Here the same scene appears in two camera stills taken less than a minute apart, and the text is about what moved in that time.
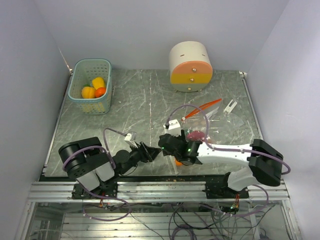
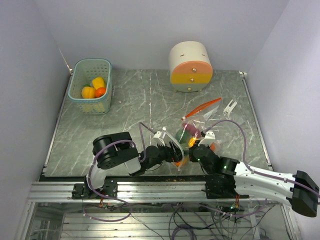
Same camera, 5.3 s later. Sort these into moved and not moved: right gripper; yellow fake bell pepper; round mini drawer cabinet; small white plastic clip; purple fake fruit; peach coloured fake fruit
Moved: right gripper; purple fake fruit
Not moved: yellow fake bell pepper; small white plastic clip; peach coloured fake fruit; round mini drawer cabinet
